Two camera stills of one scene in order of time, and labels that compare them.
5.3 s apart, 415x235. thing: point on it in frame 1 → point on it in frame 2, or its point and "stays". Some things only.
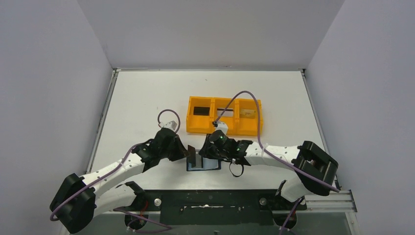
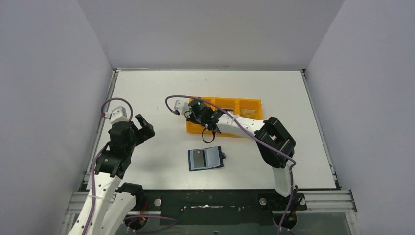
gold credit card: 247,113 stays
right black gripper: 207,151 → 190,115
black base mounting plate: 216,207 stays
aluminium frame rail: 341,201 stays
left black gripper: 178,149 → 136,132
